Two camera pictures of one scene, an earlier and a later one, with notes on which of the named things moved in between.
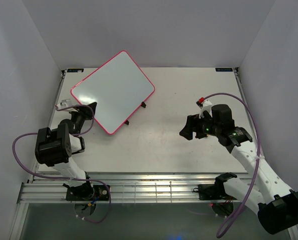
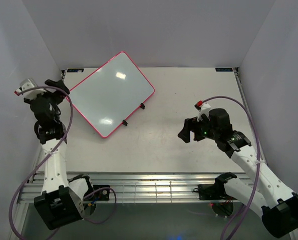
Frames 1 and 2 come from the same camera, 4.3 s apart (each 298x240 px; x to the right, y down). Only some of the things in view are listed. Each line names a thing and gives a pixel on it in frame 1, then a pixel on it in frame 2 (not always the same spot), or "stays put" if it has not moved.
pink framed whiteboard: x=120 y=88 stays put
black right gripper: x=193 y=124 stays put
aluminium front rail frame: x=50 y=188 stays put
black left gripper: x=85 y=111 → x=58 y=96
